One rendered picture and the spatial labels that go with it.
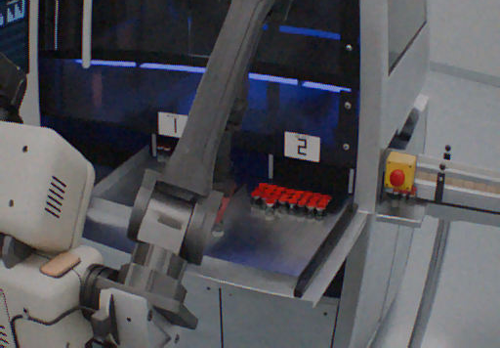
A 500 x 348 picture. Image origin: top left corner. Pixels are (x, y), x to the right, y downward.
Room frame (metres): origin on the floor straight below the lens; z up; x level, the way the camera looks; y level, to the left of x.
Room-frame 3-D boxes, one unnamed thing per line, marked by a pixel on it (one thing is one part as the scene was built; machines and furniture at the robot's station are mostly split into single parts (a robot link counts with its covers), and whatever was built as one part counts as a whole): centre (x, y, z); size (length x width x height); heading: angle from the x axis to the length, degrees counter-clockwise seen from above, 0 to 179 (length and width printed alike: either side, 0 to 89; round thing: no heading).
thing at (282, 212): (1.44, -0.09, 0.90); 0.18 x 0.02 x 0.05; 67
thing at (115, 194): (1.58, 0.23, 0.90); 0.34 x 0.26 x 0.04; 157
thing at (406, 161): (1.45, -0.36, 1.00); 0.08 x 0.07 x 0.07; 157
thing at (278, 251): (1.34, -0.04, 0.90); 0.34 x 0.26 x 0.04; 157
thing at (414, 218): (1.49, -0.39, 0.87); 0.14 x 0.13 x 0.02; 157
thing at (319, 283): (1.45, 0.10, 0.87); 0.70 x 0.48 x 0.02; 67
